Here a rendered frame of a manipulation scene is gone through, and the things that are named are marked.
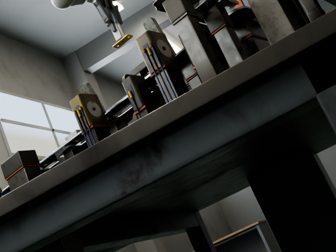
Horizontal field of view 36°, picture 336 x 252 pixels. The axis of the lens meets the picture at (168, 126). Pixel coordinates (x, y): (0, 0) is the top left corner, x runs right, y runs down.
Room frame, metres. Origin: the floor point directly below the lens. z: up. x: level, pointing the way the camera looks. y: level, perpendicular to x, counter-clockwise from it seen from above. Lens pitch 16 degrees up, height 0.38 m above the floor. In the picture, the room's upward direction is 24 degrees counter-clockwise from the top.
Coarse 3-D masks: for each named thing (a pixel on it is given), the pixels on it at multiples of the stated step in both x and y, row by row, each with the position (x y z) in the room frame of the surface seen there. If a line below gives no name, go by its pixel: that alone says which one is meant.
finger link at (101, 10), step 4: (96, 0) 1.74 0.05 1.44; (100, 4) 1.74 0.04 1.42; (96, 8) 1.75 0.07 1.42; (100, 8) 1.75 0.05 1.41; (100, 12) 1.75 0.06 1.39; (104, 12) 1.75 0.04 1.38; (104, 16) 1.75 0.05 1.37; (108, 16) 1.76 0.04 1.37; (104, 20) 1.76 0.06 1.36; (108, 20) 1.76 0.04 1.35
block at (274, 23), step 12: (252, 0) 1.26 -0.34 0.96; (264, 0) 1.24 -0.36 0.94; (276, 0) 1.23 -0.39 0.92; (264, 12) 1.25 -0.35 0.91; (276, 12) 1.24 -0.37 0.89; (288, 12) 1.25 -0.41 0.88; (264, 24) 1.26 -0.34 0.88; (276, 24) 1.24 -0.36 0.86; (288, 24) 1.23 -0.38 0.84; (276, 36) 1.25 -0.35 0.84
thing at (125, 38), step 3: (126, 36) 1.77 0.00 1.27; (129, 36) 1.78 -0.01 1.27; (132, 36) 1.79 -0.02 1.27; (120, 39) 1.77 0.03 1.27; (123, 39) 1.78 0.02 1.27; (126, 39) 1.79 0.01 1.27; (117, 42) 1.78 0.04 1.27; (120, 42) 1.79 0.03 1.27; (123, 42) 1.80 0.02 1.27; (114, 45) 1.80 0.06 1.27; (120, 45) 1.82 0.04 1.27
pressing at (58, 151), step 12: (240, 12) 1.39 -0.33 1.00; (252, 12) 1.42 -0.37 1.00; (180, 60) 1.54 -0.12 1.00; (156, 84) 1.64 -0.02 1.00; (120, 108) 1.72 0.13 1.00; (132, 108) 1.78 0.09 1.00; (108, 120) 1.79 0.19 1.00; (72, 144) 1.87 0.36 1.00; (84, 144) 1.93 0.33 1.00; (48, 156) 1.86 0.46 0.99; (48, 168) 2.03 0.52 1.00
